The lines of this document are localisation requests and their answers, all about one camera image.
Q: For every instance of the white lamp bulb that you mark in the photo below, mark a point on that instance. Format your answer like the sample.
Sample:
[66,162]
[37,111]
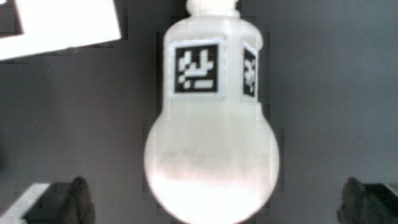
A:
[211,154]

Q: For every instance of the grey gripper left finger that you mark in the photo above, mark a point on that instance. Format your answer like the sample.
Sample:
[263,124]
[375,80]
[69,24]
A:
[53,203]

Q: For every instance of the white lamp base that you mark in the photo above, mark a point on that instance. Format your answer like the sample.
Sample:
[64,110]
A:
[48,25]

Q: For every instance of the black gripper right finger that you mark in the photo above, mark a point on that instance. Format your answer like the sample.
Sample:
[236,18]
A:
[368,204]

